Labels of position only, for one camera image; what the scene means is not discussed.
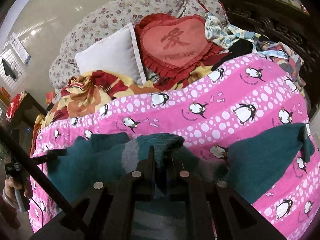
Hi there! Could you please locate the pile of mixed clothes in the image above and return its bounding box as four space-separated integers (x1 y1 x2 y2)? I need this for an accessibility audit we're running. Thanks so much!
204 13 305 91

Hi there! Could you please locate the floral grey quilt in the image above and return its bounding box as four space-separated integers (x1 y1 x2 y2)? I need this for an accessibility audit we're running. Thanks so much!
49 0 229 91

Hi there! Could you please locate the teal grey striped sweater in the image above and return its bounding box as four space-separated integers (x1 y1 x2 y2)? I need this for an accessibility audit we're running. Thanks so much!
47 123 315 239

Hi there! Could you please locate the person left hand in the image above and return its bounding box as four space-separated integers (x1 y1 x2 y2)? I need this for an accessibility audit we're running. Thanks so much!
2 176 33 209

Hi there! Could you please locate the dark carved wooden headboard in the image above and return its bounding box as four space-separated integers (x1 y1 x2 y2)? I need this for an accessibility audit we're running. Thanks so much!
219 0 319 109

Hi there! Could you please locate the pink penguin blanket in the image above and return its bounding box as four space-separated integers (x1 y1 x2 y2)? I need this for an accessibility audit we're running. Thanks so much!
34 54 319 239

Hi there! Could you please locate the red heart cushion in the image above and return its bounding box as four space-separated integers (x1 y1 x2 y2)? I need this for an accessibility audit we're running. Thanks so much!
135 13 224 79

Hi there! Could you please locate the dark wooden side table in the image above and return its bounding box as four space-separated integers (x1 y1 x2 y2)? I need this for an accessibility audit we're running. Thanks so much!
6 92 48 154

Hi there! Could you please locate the white square pillow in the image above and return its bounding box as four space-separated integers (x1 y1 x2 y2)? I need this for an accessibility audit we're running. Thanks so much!
75 23 146 85

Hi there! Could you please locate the red yellow patterned blanket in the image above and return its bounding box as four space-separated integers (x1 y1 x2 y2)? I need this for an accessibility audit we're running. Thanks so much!
30 64 216 156

